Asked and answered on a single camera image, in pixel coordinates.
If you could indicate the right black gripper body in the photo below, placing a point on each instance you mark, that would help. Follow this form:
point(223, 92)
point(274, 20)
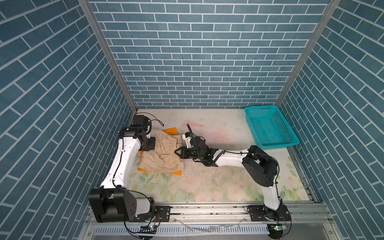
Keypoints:
point(189, 153)

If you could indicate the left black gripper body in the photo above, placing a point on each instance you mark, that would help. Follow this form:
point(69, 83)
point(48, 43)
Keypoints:
point(149, 144)

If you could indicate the beige shorts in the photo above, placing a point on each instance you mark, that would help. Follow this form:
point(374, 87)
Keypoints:
point(162, 153)

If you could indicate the orange shorts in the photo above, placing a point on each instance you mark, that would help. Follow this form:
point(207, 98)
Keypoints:
point(172, 131)

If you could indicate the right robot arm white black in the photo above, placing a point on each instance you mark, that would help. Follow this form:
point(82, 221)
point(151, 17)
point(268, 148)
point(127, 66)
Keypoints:
point(262, 168)

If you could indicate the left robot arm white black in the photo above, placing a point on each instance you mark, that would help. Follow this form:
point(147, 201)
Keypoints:
point(114, 200)

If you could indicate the teal plastic basket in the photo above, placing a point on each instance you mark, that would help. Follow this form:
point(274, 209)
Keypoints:
point(269, 128)

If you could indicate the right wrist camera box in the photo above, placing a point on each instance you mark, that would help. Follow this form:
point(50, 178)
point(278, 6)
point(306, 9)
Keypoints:
point(187, 138)

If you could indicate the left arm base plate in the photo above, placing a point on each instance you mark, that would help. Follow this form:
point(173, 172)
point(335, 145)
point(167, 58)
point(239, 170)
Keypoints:
point(160, 213)

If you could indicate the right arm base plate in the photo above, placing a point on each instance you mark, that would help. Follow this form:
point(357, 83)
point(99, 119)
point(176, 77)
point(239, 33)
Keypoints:
point(259, 213)

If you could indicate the white vented cable duct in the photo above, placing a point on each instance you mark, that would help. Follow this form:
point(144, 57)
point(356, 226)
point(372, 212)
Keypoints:
point(178, 230)

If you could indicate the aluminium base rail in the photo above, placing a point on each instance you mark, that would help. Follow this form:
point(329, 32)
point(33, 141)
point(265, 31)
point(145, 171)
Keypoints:
point(310, 221)

